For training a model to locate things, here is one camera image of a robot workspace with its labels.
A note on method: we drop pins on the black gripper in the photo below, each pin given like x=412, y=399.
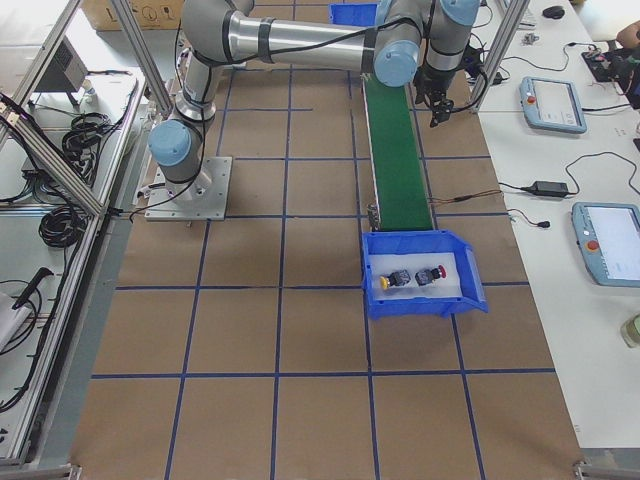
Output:
x=431, y=88

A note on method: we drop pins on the red push button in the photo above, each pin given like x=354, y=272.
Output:
x=428, y=276

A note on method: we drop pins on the yellow push button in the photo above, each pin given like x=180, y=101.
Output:
x=398, y=278

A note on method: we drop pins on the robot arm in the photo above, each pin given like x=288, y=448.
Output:
x=418, y=42

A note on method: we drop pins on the green conveyor belt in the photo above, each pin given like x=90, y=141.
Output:
x=400, y=193

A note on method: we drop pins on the teach pendant tablet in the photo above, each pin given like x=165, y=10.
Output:
x=608, y=239
x=551, y=105

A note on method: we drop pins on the blue source bin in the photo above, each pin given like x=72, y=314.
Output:
x=352, y=14

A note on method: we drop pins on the black power adapter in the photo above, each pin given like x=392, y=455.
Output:
x=550, y=189

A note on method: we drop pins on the blue destination bin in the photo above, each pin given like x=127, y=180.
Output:
x=417, y=242

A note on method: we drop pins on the white foam pad destination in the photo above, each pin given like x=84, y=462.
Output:
x=384, y=264

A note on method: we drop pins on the cardboard box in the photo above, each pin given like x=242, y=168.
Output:
x=150, y=14

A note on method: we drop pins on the aluminium frame post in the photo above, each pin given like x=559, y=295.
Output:
x=497, y=51

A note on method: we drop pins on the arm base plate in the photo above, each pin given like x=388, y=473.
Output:
x=205, y=199

